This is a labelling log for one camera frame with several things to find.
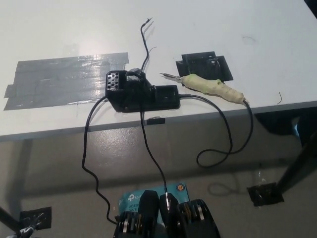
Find tape-wrapped soldering iron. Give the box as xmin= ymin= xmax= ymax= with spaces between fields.
xmin=158 ymin=72 xmax=250 ymax=105

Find black soldering station base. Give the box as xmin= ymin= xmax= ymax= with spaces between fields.
xmin=105 ymin=67 xmax=181 ymax=114

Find black robot torso blocks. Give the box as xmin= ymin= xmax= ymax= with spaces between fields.
xmin=114 ymin=189 xmax=221 ymax=238

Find black tape patch on tabletop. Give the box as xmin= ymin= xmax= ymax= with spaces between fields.
xmin=175 ymin=51 xmax=234 ymax=84

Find teal TP-Link box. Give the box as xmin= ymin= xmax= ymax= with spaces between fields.
xmin=117 ymin=182 xmax=191 ymax=224

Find black floor tape patch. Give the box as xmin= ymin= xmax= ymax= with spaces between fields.
xmin=247 ymin=182 xmax=284 ymax=207
xmin=19 ymin=206 xmax=53 ymax=230

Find black stand leg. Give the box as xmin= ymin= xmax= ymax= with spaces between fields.
xmin=0 ymin=205 xmax=20 ymax=234
xmin=276 ymin=128 xmax=317 ymax=196

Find black soldering iron cable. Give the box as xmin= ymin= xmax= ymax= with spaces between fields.
xmin=177 ymin=93 xmax=254 ymax=168

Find black power cable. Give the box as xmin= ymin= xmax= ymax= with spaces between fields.
xmin=81 ymin=96 xmax=118 ymax=224

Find thin black frayed-end cable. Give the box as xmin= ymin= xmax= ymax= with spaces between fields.
xmin=140 ymin=17 xmax=171 ymax=199

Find grey duct tape patch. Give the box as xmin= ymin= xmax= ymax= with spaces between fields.
xmin=3 ymin=52 xmax=131 ymax=112

